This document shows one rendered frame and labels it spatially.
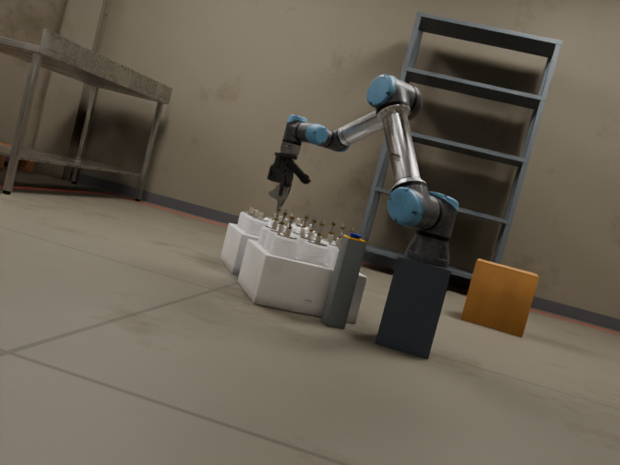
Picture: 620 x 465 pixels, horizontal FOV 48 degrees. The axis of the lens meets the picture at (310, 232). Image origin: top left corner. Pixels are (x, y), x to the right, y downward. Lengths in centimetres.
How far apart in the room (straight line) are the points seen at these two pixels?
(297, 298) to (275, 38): 326
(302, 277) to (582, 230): 306
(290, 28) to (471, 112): 149
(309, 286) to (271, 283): 14
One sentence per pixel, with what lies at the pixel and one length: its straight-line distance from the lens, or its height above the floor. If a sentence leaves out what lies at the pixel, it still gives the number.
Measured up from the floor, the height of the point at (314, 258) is 20.
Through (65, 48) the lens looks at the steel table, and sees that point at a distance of 419.
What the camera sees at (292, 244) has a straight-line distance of 248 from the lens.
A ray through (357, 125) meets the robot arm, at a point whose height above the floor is 71.
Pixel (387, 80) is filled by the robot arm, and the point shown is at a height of 85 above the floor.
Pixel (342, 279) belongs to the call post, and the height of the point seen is 17.
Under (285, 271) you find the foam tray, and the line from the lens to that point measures 246.
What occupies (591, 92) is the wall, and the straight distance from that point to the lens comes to 529.
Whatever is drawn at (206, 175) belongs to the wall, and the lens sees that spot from 546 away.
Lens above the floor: 46
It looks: 4 degrees down
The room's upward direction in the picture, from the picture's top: 14 degrees clockwise
